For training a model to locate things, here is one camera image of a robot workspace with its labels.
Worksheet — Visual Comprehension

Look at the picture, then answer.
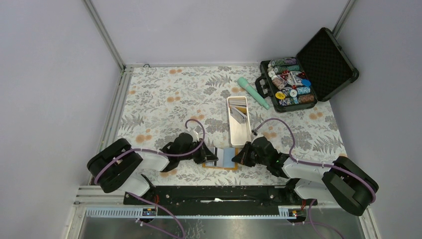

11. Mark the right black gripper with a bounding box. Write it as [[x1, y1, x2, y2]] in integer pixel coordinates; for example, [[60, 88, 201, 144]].
[[232, 142, 269, 168]]

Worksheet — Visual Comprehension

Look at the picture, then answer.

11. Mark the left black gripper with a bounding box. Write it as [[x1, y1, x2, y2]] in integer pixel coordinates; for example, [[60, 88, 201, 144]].
[[179, 138, 218, 165]]

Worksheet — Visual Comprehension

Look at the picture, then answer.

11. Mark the silver card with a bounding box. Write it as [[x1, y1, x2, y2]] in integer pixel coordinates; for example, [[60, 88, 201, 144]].
[[205, 147, 218, 167], [222, 148, 237, 169]]

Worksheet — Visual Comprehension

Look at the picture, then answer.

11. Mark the orange leather card holder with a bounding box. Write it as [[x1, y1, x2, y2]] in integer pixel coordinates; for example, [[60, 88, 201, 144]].
[[202, 147, 240, 170]]

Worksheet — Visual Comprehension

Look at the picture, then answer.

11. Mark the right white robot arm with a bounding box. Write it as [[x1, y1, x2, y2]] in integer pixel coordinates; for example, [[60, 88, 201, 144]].
[[232, 136, 379, 216]]

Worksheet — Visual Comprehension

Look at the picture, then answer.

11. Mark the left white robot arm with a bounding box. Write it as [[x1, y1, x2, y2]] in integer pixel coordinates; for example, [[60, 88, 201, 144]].
[[87, 131, 218, 205]]

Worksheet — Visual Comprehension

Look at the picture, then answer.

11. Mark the grey card in tray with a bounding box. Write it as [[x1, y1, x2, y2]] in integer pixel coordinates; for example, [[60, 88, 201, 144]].
[[230, 107, 247, 124]]

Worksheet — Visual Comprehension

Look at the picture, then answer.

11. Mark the cards stack in tray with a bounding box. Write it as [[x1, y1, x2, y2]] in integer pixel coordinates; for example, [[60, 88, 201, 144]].
[[228, 98, 247, 108]]

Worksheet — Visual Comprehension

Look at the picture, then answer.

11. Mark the white plastic tray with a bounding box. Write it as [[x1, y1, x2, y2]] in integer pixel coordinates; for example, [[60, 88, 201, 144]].
[[226, 96, 252, 148]]

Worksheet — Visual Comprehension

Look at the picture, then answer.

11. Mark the floral table mat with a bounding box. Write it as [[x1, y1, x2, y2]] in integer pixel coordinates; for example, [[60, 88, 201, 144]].
[[117, 66, 346, 186]]

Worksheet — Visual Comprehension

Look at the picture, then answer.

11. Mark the black poker chip case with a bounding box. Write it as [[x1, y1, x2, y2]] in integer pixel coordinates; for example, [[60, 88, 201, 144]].
[[255, 27, 359, 113]]

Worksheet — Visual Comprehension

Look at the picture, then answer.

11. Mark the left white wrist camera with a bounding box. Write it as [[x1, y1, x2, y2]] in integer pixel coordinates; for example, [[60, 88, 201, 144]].
[[187, 129, 200, 142]]

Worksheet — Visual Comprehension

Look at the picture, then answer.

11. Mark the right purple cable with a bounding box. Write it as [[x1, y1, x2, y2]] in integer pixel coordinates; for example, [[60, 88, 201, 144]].
[[252, 118, 377, 239]]

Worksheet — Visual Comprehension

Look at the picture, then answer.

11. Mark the purple cable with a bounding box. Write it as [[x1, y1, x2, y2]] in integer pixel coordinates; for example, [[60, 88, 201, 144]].
[[252, 118, 377, 239], [94, 119, 207, 239]]

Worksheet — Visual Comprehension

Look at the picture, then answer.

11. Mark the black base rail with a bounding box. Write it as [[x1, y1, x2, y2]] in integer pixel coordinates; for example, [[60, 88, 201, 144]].
[[142, 186, 311, 216]]

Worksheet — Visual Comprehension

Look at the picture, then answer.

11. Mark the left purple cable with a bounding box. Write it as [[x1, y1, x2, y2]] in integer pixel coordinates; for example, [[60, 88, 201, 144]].
[[94, 119, 207, 239]]

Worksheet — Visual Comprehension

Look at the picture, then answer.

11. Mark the mint green handle tool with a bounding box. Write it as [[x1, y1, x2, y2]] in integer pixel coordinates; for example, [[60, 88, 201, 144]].
[[237, 77, 270, 110]]

